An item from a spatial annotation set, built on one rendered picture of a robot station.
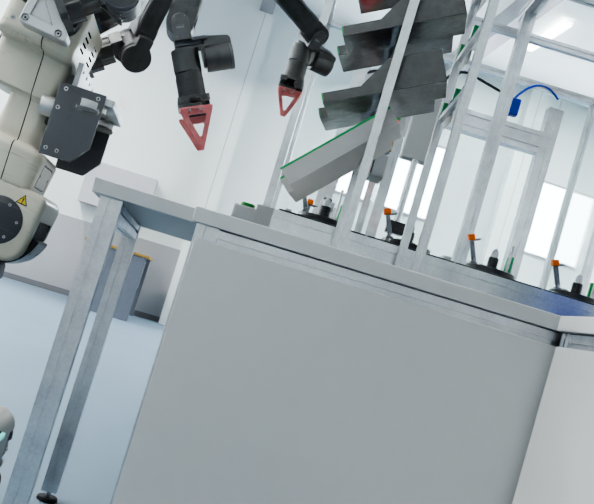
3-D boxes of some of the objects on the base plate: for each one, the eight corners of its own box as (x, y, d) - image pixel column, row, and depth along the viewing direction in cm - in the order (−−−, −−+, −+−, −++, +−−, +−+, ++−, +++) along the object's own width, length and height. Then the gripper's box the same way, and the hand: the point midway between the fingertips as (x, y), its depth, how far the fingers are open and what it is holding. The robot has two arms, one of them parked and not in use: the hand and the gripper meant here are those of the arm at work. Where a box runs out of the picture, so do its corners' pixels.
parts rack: (329, 254, 188) (433, -92, 193) (320, 262, 224) (408, -29, 230) (422, 282, 188) (523, -64, 193) (399, 286, 224) (484, -5, 230)
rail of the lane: (246, 240, 225) (258, 200, 226) (255, 259, 314) (263, 230, 315) (267, 246, 225) (279, 206, 226) (269, 263, 314) (278, 234, 315)
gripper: (286, 64, 246) (270, 116, 245) (286, 53, 236) (270, 108, 235) (309, 70, 246) (294, 123, 245) (310, 60, 236) (294, 115, 235)
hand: (283, 113), depth 240 cm, fingers closed
